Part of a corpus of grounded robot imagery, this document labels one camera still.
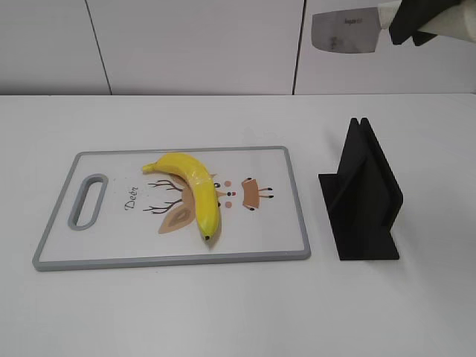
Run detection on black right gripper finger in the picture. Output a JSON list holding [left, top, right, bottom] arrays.
[[412, 31, 437, 46]]

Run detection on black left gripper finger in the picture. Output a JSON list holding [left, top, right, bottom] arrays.
[[389, 0, 460, 45]]

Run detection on white handled cleaver knife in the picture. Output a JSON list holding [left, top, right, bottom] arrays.
[[311, 0, 476, 55]]

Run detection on yellow plastic banana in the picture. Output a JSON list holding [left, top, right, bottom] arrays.
[[142, 152, 220, 242]]

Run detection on black knife stand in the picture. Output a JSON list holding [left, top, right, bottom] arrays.
[[318, 118, 403, 260]]

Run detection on white deer cutting board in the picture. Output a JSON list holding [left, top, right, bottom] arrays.
[[33, 145, 312, 273]]

